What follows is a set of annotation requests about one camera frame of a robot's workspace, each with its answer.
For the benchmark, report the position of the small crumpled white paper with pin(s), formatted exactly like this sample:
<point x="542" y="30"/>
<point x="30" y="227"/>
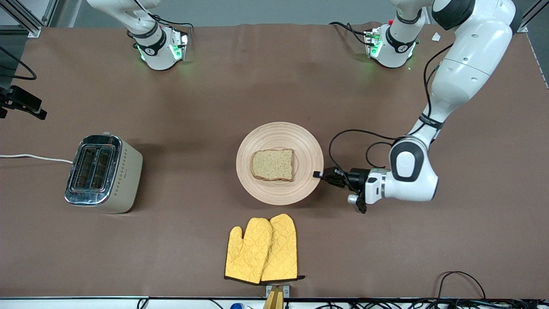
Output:
<point x="435" y="37"/>

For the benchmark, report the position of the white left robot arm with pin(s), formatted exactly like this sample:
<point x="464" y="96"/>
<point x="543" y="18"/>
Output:
<point x="463" y="73"/>

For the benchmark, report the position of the aluminium frame profile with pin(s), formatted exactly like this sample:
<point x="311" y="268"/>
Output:
<point x="25" y="21"/>
<point x="532" y="13"/>

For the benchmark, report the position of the round wooden plate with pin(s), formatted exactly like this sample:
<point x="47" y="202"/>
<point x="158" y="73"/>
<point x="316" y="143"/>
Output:
<point x="279" y="137"/>

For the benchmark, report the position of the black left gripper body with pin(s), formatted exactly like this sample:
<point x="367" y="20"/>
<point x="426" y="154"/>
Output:
<point x="354" y="179"/>

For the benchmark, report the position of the white table edge rail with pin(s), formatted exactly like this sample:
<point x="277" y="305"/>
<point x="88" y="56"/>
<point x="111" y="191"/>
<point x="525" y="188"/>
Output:
<point x="85" y="304"/>

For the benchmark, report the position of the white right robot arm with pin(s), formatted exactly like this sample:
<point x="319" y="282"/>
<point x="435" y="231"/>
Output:
<point x="156" y="51"/>

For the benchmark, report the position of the brown table cover sheet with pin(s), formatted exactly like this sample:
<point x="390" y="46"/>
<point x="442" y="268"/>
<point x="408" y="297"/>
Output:
<point x="300" y="86"/>

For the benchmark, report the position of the beige chrome two-slot toaster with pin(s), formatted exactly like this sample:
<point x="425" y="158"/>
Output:
<point x="124" y="180"/>

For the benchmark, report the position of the wooden stick with metal bracket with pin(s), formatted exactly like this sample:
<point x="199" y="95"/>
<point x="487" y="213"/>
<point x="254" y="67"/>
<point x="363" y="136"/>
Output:
<point x="274" y="298"/>

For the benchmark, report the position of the brown bread slice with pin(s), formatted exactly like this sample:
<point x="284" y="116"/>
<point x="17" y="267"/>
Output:
<point x="272" y="165"/>

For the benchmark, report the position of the yellow quilted oven mitt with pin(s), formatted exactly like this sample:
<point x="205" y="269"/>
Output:
<point x="283" y="249"/>
<point x="246" y="253"/>

